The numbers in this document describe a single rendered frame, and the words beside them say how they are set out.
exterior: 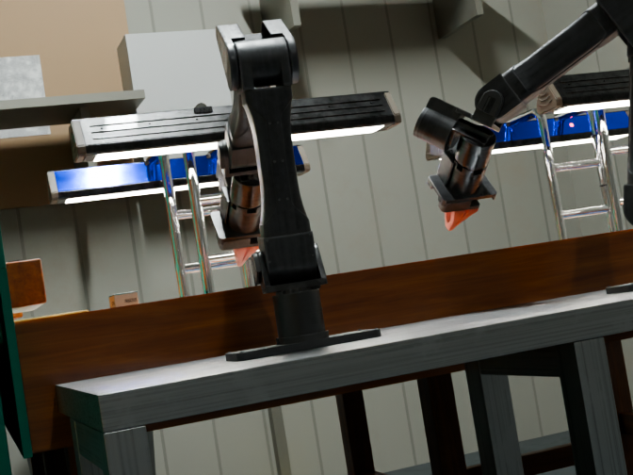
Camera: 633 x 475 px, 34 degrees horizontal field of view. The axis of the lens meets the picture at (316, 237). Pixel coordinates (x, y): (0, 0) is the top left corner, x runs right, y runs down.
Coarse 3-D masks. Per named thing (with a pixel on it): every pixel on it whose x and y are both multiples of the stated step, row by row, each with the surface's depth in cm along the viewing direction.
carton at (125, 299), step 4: (128, 292) 154; (132, 292) 154; (136, 292) 155; (112, 296) 155; (116, 296) 154; (120, 296) 154; (124, 296) 154; (128, 296) 154; (132, 296) 154; (136, 296) 155; (112, 300) 156; (116, 300) 154; (120, 300) 154; (124, 300) 154; (128, 300) 154; (132, 300) 154; (136, 300) 155; (112, 304) 156; (116, 304) 154; (120, 304) 154; (124, 304) 154; (128, 304) 154
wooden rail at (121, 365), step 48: (576, 240) 177; (624, 240) 180; (240, 288) 157; (336, 288) 162; (384, 288) 164; (432, 288) 167; (480, 288) 170; (528, 288) 173; (576, 288) 176; (48, 336) 147; (96, 336) 149; (144, 336) 151; (192, 336) 154; (240, 336) 156; (624, 336) 178; (48, 384) 146; (384, 384) 163; (48, 432) 146
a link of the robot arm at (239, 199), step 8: (232, 176) 164; (240, 176) 163; (248, 176) 163; (256, 176) 164; (232, 184) 165; (240, 184) 163; (248, 184) 163; (256, 184) 163; (232, 192) 165; (240, 192) 164; (248, 192) 163; (256, 192) 164; (232, 200) 166; (240, 200) 165; (248, 200) 164; (256, 200) 165; (248, 208) 167
